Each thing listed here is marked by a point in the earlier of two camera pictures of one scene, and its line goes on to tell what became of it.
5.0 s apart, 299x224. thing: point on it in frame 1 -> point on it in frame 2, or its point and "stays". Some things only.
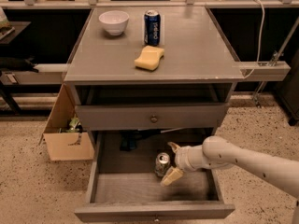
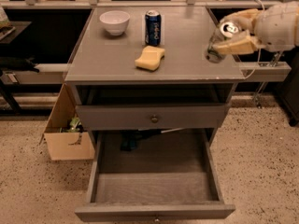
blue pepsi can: [151, 28] stays
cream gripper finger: [175, 147] -> [247, 18]
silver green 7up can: [163, 163] -> [224, 32]
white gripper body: [182, 159] -> [277, 28]
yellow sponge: [149, 58] stays
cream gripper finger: [172, 175] -> [245, 43]
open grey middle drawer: [124, 187] stays
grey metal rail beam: [52, 74] stays
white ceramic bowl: [115, 21] stays
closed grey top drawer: [151, 116] stays
